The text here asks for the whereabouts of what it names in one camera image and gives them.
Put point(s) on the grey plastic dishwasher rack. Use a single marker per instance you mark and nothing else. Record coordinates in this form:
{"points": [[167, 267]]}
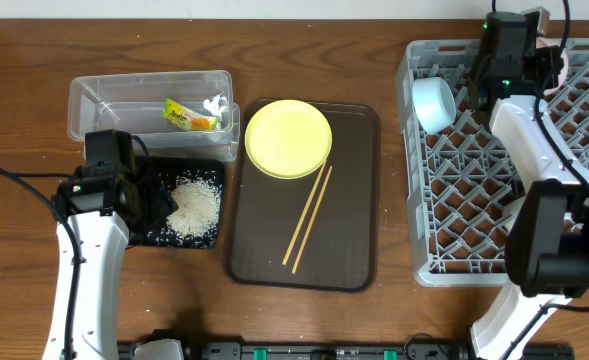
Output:
{"points": [[460, 180]]}

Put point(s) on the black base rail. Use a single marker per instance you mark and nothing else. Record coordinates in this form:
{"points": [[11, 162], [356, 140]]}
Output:
{"points": [[419, 347]]}

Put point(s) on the green snack wrapper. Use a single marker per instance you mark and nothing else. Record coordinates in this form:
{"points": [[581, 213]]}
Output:
{"points": [[187, 119]]}

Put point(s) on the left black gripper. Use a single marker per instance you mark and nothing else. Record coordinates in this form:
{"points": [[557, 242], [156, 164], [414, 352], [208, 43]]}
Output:
{"points": [[162, 202]]}

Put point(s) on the yellow round plate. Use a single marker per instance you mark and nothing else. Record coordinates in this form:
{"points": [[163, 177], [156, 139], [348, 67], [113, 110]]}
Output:
{"points": [[288, 139]]}

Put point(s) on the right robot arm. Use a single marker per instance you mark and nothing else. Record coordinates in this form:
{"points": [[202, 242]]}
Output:
{"points": [[546, 255]]}

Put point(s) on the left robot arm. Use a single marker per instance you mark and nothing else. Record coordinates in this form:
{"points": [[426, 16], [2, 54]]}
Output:
{"points": [[99, 209]]}

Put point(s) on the black plastic tray bin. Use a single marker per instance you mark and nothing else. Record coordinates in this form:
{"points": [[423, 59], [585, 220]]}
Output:
{"points": [[167, 165]]}

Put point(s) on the small white green cup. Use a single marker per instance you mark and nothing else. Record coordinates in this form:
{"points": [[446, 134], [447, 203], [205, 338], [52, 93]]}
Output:
{"points": [[511, 211]]}

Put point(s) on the white tissue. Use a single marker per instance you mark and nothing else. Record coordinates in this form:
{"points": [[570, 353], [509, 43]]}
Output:
{"points": [[216, 105]]}

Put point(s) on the pile of rice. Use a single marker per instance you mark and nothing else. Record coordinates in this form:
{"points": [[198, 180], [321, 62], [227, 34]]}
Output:
{"points": [[194, 225]]}

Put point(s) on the light blue bowl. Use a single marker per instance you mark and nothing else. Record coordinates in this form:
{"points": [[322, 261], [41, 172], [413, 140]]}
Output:
{"points": [[433, 104]]}

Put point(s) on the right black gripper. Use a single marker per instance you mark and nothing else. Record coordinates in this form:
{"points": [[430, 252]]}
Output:
{"points": [[550, 62]]}

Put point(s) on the dark brown serving tray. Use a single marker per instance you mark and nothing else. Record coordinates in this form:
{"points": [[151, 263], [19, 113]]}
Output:
{"points": [[341, 251]]}

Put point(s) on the wooden chopstick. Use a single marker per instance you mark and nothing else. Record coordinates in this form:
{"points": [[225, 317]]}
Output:
{"points": [[319, 195], [303, 216]]}

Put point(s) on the clear plastic bin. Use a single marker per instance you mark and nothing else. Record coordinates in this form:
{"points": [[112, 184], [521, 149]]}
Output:
{"points": [[134, 102]]}

